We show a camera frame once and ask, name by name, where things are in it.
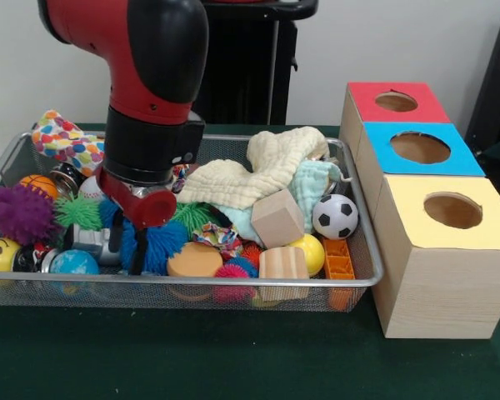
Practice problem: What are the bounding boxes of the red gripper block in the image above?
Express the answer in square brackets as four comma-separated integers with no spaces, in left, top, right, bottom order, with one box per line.
[95,166,178,276]

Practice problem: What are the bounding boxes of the cream waffle cloth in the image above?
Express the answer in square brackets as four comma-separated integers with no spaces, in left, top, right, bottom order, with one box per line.
[177,126,331,211]

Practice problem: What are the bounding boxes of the shallow clear mesh bin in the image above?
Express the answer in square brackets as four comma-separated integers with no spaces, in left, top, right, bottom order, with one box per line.
[0,129,385,313]

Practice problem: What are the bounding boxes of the large blue spiky ball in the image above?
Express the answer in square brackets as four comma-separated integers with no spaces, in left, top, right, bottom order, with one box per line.
[120,218,191,276]

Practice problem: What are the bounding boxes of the blue globe ball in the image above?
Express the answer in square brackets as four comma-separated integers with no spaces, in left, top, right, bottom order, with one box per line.
[49,249,100,276]

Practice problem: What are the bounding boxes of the purple spiky toy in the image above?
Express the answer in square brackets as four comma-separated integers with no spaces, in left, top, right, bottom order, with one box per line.
[0,185,62,247]

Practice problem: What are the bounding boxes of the yellow smiley ball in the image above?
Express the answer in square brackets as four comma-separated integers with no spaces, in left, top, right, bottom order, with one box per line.
[0,237,22,287]

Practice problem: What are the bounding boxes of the plain wooden cube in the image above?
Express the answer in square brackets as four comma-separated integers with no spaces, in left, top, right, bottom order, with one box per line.
[250,187,306,249]

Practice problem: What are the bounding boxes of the yellow tennis ball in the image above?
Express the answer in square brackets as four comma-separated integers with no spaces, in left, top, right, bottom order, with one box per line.
[289,232,326,278]

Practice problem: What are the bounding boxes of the mint green waffle cloth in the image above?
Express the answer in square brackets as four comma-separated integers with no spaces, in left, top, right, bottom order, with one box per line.
[216,160,353,243]

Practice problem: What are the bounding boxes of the small soccer ball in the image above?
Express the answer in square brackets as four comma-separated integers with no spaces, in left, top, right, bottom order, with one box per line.
[312,193,359,241]

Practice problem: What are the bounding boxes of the black chair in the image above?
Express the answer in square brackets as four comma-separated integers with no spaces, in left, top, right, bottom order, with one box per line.
[464,6,500,158]

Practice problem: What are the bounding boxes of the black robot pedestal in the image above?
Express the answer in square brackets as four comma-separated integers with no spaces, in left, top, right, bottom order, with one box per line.
[199,0,320,126]

